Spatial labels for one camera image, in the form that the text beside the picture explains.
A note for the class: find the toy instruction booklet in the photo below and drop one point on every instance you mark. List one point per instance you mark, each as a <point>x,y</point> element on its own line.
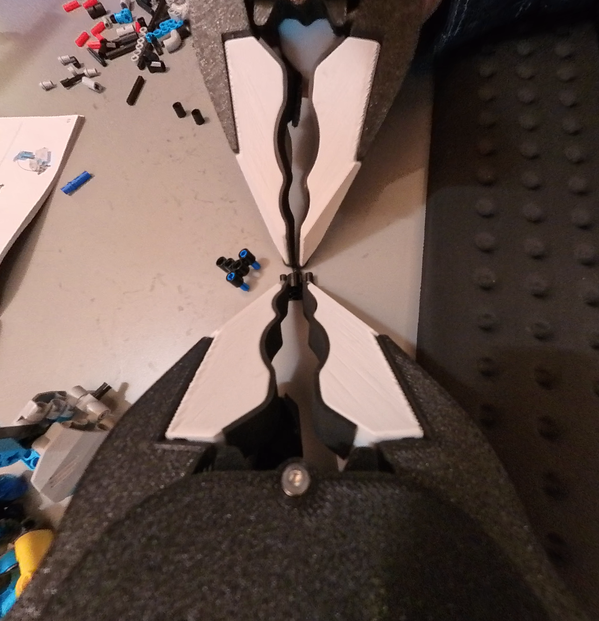
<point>23,194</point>

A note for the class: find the black bush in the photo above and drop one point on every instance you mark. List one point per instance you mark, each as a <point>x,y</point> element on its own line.
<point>178,109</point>
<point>197,116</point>

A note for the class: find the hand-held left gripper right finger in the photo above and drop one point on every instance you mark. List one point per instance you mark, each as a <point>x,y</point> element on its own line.
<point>367,383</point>

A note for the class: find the black connector brick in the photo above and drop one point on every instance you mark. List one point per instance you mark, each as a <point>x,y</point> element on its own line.
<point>295,284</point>

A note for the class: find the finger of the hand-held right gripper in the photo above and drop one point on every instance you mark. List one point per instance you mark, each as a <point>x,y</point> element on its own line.
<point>343,121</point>
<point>255,121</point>

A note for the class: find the black studded mat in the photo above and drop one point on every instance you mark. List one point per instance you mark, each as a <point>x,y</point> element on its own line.
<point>512,242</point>

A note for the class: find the blue yellow brick assembly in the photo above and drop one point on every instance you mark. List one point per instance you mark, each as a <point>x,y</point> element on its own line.
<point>66,461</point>

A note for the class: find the pile of loose toy bricks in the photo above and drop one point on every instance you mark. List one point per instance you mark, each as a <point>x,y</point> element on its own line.
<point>115,39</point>

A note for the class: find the black blue connector assembly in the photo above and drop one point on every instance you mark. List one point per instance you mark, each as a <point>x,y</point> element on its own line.
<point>236,267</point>

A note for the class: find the black axle tube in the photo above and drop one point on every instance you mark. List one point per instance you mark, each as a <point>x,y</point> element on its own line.
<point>136,90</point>

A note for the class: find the grey desk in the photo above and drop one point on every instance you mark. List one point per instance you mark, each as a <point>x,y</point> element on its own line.
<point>134,267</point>

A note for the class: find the blue pin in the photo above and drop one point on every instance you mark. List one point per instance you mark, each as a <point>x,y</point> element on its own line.
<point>76,182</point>

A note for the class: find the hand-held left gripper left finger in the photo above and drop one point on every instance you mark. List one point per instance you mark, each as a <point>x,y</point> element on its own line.
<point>221,388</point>

